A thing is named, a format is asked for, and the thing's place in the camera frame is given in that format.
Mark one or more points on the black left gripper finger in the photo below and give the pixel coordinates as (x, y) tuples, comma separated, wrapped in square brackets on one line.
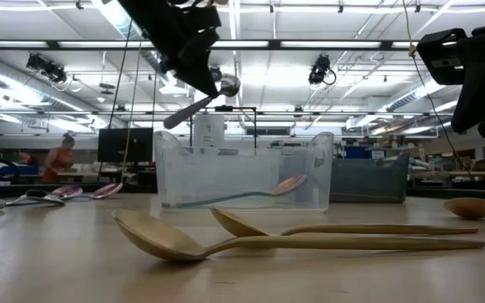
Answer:
[(202, 42), (196, 71)]

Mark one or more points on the black ceiling camera cluster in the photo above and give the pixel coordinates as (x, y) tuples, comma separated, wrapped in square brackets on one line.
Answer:
[(46, 67)]

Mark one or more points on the black monitor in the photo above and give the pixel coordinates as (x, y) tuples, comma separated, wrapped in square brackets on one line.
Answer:
[(120, 145)]

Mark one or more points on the round black ceiling camera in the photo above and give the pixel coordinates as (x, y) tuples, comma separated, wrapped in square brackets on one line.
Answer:
[(216, 72)]

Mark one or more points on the person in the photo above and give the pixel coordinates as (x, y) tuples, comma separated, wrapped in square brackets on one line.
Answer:
[(27, 157), (59, 162)]

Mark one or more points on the grey plastic bin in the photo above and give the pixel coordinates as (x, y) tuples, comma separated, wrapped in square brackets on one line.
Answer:
[(369, 181)]

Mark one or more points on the white board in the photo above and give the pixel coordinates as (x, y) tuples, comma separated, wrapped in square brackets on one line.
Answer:
[(209, 130)]

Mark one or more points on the clear plastic bin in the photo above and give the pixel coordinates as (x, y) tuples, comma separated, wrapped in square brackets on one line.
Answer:
[(209, 177), (242, 150)]

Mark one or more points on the black overhead light bar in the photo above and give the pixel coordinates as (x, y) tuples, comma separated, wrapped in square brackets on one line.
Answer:
[(274, 44)]

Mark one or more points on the blue storage bin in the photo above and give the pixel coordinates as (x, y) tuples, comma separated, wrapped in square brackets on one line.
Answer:
[(15, 169)]

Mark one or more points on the black metal frame stand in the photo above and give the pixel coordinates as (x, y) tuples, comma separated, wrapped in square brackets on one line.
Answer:
[(242, 108)]

